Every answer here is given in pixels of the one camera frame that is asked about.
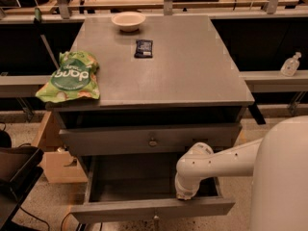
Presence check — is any grey drawer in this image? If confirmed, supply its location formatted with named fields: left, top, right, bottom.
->
left=60, top=123, right=242, bottom=156
left=71, top=152, right=235, bottom=224

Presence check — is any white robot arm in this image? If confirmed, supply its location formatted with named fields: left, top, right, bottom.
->
left=175, top=115, right=308, bottom=231

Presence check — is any grey drawer cabinet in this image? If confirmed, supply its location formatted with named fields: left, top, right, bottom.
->
left=44, top=14, right=255, bottom=178

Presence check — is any grey top drawer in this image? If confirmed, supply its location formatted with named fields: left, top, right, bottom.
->
left=60, top=123, right=242, bottom=156

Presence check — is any dark blue snack packet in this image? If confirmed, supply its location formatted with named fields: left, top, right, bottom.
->
left=134, top=39, right=153, bottom=58

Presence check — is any green snack bag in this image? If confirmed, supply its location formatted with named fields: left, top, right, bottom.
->
left=36, top=51, right=100, bottom=103

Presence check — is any white bowl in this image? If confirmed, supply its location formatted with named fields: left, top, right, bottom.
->
left=112, top=12, right=145, bottom=32

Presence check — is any wooden box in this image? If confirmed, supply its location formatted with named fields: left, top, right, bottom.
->
left=32, top=112, right=88, bottom=183

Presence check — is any wooden workbench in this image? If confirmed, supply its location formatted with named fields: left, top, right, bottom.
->
left=0, top=0, right=308, bottom=16

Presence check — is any black floor cable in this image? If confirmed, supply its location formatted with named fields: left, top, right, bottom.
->
left=19, top=205, right=73, bottom=231

